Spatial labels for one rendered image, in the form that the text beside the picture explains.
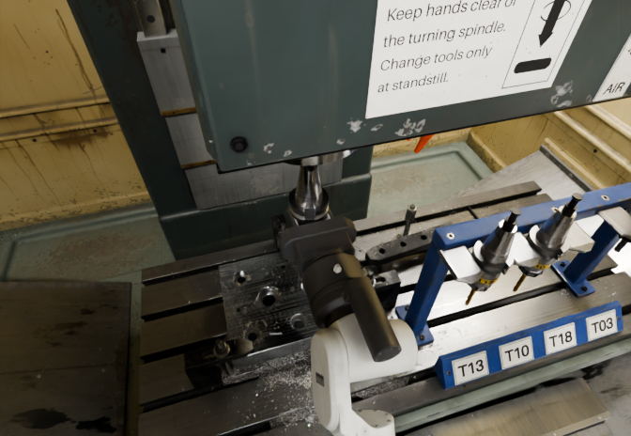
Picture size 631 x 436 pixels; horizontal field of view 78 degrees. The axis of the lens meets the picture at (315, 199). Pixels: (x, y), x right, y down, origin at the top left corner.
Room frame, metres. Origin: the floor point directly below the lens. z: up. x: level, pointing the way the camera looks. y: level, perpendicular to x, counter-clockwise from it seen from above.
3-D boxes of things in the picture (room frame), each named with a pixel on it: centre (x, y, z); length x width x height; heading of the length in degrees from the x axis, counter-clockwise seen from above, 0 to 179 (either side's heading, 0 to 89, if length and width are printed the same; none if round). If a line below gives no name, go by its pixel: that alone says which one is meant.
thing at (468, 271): (0.38, -0.24, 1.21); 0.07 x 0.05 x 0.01; 16
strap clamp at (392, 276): (0.47, -0.12, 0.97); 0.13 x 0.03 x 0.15; 106
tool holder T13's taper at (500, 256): (0.39, -0.30, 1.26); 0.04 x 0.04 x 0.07
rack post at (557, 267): (0.55, -0.65, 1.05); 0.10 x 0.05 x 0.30; 16
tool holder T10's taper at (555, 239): (0.42, -0.40, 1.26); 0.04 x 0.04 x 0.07
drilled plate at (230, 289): (0.46, 0.06, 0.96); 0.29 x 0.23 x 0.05; 106
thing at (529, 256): (0.41, -0.35, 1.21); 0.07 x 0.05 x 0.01; 16
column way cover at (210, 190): (0.86, 0.14, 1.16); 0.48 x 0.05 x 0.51; 106
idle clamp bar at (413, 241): (0.63, -0.25, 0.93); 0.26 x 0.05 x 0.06; 111
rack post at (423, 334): (0.43, -0.23, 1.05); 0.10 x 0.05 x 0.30; 16
